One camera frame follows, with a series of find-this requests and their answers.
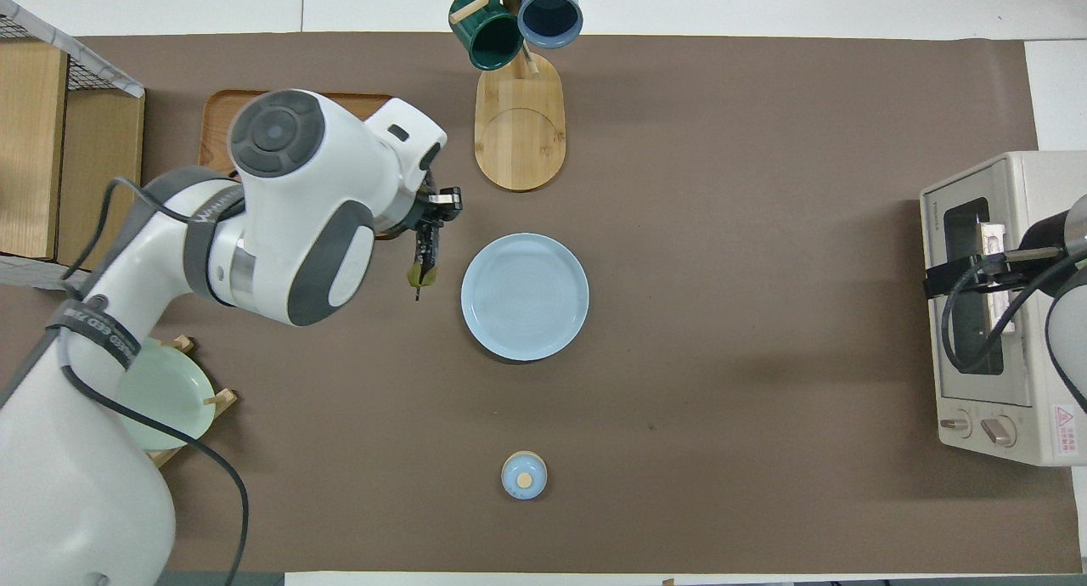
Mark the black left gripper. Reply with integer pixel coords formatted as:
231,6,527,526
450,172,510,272
408,172,464,269

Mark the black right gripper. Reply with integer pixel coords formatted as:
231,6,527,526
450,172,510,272
924,211,1087,301

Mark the dark purple eggplant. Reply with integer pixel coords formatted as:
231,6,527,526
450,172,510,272
408,228,441,303

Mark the glass oven door with handle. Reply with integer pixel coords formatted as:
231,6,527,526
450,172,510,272
920,163,1045,404

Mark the light blue serving plate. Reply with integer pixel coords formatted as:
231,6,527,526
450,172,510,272
461,233,589,363

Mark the white toaster oven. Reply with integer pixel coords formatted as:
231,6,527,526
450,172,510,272
920,150,1087,468

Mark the wooden mug tree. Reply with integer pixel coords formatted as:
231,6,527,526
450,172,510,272
450,0,587,192

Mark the dark green mug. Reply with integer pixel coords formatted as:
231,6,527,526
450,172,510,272
448,0,524,71

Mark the wooden serving tray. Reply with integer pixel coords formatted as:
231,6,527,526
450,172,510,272
198,89,410,240

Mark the wooden plate rack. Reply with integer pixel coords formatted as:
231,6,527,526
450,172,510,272
144,335,237,470

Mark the blue mug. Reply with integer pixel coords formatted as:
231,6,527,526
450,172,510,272
516,0,585,49

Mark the pale green plate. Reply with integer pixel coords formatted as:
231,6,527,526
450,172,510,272
115,338,217,453

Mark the brown table mat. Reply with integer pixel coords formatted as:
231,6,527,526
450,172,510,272
0,32,1041,574

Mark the white patterned cloth liner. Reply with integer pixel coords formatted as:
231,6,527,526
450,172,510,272
0,0,145,291

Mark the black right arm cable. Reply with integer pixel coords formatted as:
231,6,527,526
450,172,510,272
938,245,1087,375

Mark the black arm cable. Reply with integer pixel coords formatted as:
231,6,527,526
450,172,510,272
59,177,251,586
938,245,1087,375

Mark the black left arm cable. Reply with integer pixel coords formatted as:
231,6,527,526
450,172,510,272
59,177,251,586

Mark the black wire basket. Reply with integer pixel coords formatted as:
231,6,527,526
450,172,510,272
0,13,94,90

